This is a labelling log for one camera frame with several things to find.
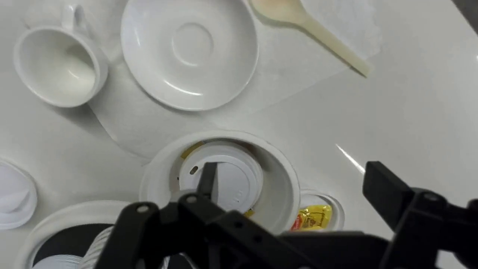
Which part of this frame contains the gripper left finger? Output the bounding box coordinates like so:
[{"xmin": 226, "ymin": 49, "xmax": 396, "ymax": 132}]
[{"xmin": 93, "ymin": 162, "xmax": 311, "ymax": 269}]

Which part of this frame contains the white plastic lid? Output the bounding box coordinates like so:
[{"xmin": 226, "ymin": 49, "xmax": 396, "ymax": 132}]
[{"xmin": 0, "ymin": 158, "xmax": 38, "ymax": 229}]

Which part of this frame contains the cream plastic spoon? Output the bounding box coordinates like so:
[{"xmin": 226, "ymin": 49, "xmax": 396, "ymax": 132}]
[{"xmin": 248, "ymin": 0, "xmax": 374, "ymax": 78}]

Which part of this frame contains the white coffee cup lid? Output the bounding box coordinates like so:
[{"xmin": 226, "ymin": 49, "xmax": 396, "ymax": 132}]
[{"xmin": 178, "ymin": 143, "xmax": 264, "ymax": 214}]

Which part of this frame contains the small white round dish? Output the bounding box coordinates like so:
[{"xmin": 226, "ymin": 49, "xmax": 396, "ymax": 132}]
[{"xmin": 290, "ymin": 189, "xmax": 345, "ymax": 232}]

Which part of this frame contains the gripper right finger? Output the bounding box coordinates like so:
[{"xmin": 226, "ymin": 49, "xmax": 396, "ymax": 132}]
[{"xmin": 362, "ymin": 161, "xmax": 478, "ymax": 269}]

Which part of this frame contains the white ceramic coffee cup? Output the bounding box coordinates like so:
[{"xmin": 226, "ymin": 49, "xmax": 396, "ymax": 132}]
[{"xmin": 13, "ymin": 3, "xmax": 109, "ymax": 109}]

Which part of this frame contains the white round bowl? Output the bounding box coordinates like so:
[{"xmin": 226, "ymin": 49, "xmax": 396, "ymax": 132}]
[{"xmin": 139, "ymin": 130, "xmax": 301, "ymax": 236}]

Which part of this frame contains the yellow and red packet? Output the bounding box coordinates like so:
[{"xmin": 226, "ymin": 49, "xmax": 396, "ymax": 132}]
[{"xmin": 291, "ymin": 204, "xmax": 333, "ymax": 232}]

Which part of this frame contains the stack of white lids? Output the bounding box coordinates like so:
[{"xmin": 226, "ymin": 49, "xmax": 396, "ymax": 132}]
[{"xmin": 33, "ymin": 224, "xmax": 117, "ymax": 269}]

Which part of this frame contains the white paper napkin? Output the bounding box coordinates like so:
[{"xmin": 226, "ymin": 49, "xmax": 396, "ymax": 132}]
[{"xmin": 89, "ymin": 0, "xmax": 384, "ymax": 162}]

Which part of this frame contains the white ceramic saucer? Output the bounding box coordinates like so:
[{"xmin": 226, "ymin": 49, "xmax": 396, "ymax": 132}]
[{"xmin": 120, "ymin": 0, "xmax": 259, "ymax": 112}]

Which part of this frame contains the yellow sachet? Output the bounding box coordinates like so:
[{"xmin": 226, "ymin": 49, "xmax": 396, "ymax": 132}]
[{"xmin": 180, "ymin": 141, "xmax": 205, "ymax": 160}]

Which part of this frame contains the white bowl with dark inside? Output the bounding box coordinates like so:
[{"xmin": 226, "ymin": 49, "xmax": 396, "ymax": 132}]
[{"xmin": 15, "ymin": 200, "xmax": 196, "ymax": 269}]

